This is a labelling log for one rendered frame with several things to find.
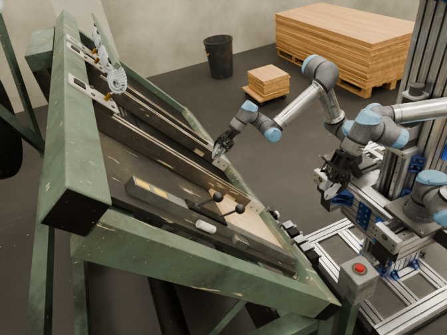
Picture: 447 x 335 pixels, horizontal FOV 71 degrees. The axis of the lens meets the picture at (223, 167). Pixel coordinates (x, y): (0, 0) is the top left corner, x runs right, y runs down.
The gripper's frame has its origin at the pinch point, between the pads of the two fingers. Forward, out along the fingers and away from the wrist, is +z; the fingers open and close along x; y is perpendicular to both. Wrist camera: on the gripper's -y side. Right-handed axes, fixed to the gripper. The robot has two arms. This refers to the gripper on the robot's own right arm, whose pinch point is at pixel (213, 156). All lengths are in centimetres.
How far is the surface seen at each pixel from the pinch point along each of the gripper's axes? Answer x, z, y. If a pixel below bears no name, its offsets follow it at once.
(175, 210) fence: -13, 4, 69
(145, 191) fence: -25, 0, 74
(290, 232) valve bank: 62, 13, 5
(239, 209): 7, -7, 64
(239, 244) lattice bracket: 17, 8, 59
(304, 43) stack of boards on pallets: 93, -139, -408
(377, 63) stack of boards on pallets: 162, -155, -278
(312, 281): 62, 11, 48
